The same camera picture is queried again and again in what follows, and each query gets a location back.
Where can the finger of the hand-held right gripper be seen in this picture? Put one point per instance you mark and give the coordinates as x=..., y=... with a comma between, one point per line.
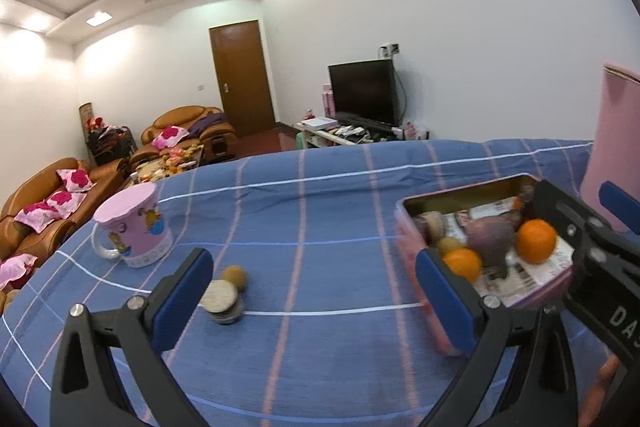
x=614, y=199
x=560, y=209

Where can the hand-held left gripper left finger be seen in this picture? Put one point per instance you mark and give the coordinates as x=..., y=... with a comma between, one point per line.
x=185, y=292

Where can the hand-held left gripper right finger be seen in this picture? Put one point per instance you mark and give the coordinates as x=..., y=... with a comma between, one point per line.
x=445, y=302

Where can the brown rough fruit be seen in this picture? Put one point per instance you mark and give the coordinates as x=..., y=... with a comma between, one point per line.
x=522, y=202

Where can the large orange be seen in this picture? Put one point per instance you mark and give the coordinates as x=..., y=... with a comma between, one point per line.
x=464, y=264

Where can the pink tin box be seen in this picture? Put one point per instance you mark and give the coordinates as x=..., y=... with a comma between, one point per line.
x=410, y=247

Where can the person's right hand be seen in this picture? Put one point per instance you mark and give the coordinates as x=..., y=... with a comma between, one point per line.
x=607, y=382

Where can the small tan round fruit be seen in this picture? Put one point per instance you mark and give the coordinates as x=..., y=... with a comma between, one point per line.
x=448, y=244
x=234, y=277

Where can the round brown cake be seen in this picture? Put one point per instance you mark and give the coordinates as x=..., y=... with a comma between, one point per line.
x=432, y=224
x=231, y=316

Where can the pink cardboard box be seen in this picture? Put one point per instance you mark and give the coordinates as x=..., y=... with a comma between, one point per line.
x=617, y=132

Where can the newspaper lining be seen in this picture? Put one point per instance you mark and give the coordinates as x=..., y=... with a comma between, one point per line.
x=530, y=277

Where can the purple passion fruit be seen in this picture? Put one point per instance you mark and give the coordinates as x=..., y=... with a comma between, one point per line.
x=490, y=239

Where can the pink cartoon mug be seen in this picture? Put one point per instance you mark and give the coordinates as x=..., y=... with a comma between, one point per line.
x=132, y=227

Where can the glass coffee table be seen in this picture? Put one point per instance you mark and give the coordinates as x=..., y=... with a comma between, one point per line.
x=150, y=174

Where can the pile of snacks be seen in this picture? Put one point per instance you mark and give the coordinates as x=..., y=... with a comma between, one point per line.
x=175, y=157

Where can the long brown leather sofa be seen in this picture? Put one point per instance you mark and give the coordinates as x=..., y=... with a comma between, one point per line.
x=45, y=237

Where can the pink flowered pillow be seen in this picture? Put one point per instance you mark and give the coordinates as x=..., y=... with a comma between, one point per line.
x=76, y=179
x=169, y=137
x=64, y=200
x=15, y=269
x=37, y=214

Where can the blue checked bedsheet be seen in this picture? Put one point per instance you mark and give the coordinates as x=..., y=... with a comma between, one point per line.
x=320, y=207

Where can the pink and white bag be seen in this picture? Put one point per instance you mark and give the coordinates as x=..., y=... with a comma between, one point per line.
x=415, y=131

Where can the purple blanket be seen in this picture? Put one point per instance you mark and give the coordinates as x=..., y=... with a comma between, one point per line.
x=205, y=124

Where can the black rack with clothes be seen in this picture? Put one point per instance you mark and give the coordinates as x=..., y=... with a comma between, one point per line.
x=110, y=139

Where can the small brown leather sofa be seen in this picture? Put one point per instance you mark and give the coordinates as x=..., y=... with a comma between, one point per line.
x=185, y=116

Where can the green bin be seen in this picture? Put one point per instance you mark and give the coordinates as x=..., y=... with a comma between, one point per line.
x=299, y=141

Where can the white television stand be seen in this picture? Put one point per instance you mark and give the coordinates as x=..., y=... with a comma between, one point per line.
x=340, y=136

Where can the rolled brown mat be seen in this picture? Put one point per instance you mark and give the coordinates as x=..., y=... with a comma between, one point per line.
x=85, y=112

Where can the flat white box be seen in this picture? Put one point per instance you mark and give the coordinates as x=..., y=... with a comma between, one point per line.
x=320, y=123

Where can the brown wooden door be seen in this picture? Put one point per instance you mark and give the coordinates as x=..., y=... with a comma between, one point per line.
x=242, y=77

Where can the black television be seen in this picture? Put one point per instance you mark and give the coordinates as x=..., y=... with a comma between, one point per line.
x=364, y=92

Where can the tall pink box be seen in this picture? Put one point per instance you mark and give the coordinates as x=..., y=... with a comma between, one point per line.
x=327, y=99

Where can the square ceiling light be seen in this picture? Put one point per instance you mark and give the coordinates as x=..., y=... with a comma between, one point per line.
x=97, y=18

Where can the wall socket with plug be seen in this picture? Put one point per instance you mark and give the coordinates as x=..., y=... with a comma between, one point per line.
x=390, y=49

